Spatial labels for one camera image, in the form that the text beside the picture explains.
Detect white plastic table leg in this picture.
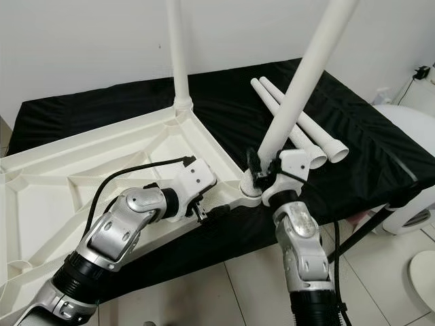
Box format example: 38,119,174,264
167,0,192,113
241,0,360,198
250,78,327,170
258,76,349,164

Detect white plastic table top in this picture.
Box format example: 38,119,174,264
0,109,262,320

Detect white plastic floor object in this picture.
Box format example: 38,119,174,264
377,103,435,235

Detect white round flat floor disc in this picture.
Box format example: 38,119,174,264
408,250,435,300

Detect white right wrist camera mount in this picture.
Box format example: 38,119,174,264
262,148,312,204

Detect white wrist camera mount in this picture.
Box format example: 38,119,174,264
262,148,312,204
170,160,217,219

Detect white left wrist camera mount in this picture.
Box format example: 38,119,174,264
170,160,217,219

